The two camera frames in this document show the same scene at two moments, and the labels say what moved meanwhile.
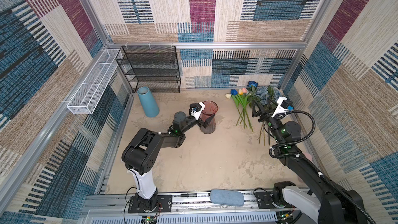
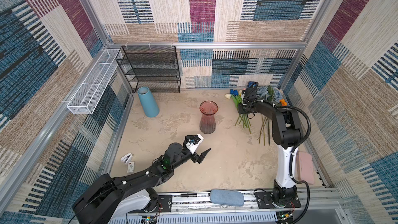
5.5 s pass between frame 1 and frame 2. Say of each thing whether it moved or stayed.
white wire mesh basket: stayed
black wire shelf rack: stayed
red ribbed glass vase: stayed
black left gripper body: moved
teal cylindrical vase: stayed
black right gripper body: moved
